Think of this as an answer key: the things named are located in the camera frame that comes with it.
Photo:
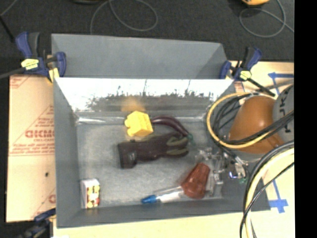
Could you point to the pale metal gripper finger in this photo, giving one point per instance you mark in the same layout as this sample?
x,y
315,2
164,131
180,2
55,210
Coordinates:
x,y
217,177
208,154

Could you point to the red-brown plastic cup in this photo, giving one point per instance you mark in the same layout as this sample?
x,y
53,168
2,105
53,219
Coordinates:
x,y
195,181

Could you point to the dark purple curved band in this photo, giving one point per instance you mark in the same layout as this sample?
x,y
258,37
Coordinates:
x,y
173,123

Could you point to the clear tube with blue cap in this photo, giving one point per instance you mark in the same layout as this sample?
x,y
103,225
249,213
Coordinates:
x,y
166,197

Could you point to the yellow toy block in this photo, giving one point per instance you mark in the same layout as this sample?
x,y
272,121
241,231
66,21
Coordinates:
x,y
138,124

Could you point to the grey metal bin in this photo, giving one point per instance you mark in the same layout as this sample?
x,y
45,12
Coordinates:
x,y
104,157

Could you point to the white box red yellow print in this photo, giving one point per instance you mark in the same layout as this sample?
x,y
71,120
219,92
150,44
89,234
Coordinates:
x,y
90,193

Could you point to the brown cardboard board red print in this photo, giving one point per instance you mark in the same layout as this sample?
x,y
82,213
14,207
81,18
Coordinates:
x,y
29,123

